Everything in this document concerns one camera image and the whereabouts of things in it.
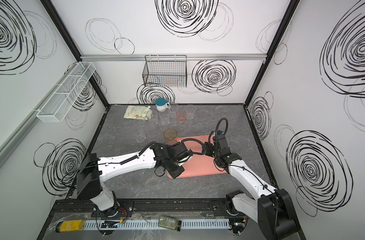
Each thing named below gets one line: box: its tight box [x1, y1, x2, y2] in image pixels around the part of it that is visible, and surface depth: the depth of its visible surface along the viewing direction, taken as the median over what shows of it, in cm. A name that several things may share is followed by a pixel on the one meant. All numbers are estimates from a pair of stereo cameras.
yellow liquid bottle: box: [55, 220, 86, 233], surface depth 68 cm
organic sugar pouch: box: [123, 105, 153, 121], surface depth 117 cm
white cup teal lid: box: [155, 97, 171, 112], surface depth 116 cm
